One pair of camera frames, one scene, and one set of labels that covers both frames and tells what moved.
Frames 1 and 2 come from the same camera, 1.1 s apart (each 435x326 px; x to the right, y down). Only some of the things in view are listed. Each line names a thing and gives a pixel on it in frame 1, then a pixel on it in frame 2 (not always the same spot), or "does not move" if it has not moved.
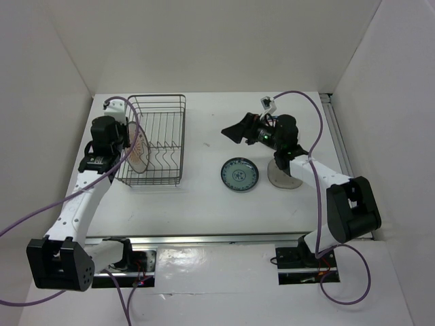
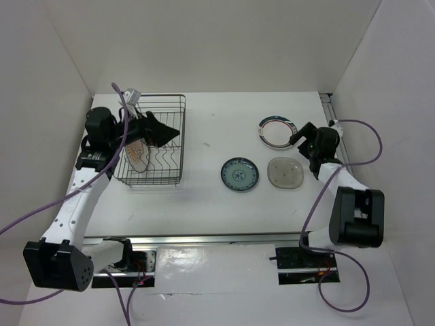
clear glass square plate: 279,178 does not move
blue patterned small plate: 239,174 does not move
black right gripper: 247,128 → 308,131
